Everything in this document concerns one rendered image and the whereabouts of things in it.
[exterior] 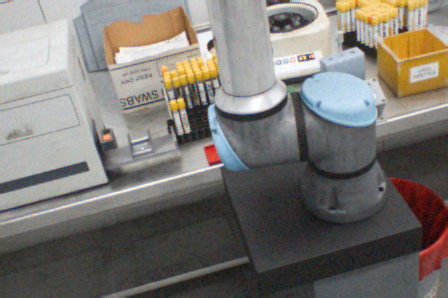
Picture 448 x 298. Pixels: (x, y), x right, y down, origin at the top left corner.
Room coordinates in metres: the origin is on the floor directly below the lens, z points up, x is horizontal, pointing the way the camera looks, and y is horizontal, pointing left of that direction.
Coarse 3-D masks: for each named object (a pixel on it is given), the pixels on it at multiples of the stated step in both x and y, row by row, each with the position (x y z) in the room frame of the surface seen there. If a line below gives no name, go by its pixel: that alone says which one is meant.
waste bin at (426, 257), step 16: (400, 192) 1.39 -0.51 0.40; (416, 192) 1.35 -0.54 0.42; (432, 192) 1.32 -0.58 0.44; (416, 208) 1.34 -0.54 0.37; (432, 208) 1.29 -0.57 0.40; (432, 224) 1.24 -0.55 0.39; (432, 240) 1.23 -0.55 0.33; (432, 256) 1.11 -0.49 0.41; (432, 272) 1.12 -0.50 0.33; (432, 288) 1.14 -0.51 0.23
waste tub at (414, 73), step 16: (416, 32) 1.32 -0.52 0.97; (432, 32) 1.30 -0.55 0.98; (384, 48) 1.27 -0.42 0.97; (400, 48) 1.32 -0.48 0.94; (416, 48) 1.32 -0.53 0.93; (432, 48) 1.29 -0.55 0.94; (384, 64) 1.27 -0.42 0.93; (400, 64) 1.19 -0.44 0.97; (416, 64) 1.19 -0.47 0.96; (432, 64) 1.20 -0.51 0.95; (384, 80) 1.27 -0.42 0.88; (400, 80) 1.19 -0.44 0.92; (416, 80) 1.19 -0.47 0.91; (432, 80) 1.20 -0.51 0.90; (400, 96) 1.19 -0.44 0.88
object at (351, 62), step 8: (352, 48) 1.30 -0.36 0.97; (328, 56) 1.28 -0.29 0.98; (336, 56) 1.27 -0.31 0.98; (344, 56) 1.27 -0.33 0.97; (352, 56) 1.26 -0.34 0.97; (360, 56) 1.26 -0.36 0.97; (320, 64) 1.28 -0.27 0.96; (328, 64) 1.24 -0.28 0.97; (336, 64) 1.25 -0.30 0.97; (344, 64) 1.25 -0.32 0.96; (352, 64) 1.26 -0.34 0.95; (360, 64) 1.26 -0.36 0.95; (344, 72) 1.25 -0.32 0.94; (352, 72) 1.26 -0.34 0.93; (360, 72) 1.26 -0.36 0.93
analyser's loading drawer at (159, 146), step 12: (132, 144) 1.16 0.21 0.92; (144, 144) 1.16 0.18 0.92; (156, 144) 1.15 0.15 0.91; (168, 144) 1.14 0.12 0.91; (108, 156) 1.14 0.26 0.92; (120, 156) 1.13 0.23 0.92; (132, 156) 1.11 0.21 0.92; (144, 156) 1.11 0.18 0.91; (156, 156) 1.11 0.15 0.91; (108, 168) 1.10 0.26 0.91
